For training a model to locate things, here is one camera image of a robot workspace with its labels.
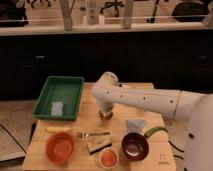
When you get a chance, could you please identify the dark red grape bunch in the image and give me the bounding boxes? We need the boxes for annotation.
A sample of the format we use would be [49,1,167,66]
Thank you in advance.
[99,112,113,120]

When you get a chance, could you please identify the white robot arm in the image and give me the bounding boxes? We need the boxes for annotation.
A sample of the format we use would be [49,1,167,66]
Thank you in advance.
[91,72,213,171]

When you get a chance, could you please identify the dark purple bowl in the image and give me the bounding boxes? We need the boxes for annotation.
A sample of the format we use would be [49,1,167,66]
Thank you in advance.
[121,133,149,161]

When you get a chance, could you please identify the orange red bowl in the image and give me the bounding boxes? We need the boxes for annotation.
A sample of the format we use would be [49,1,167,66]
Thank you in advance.
[45,132,75,165]

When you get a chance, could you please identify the green plastic tray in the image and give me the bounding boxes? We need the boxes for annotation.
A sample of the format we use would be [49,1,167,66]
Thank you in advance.
[33,76,84,121]

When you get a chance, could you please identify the small orange filled cup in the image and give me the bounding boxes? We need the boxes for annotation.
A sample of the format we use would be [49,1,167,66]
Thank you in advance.
[99,147,119,169]

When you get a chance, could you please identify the yellow banana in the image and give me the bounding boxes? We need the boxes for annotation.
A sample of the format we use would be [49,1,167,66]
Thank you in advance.
[46,126,71,133]

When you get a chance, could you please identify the black cable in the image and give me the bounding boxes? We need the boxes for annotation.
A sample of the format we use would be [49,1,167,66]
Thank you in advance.
[168,139,186,161]

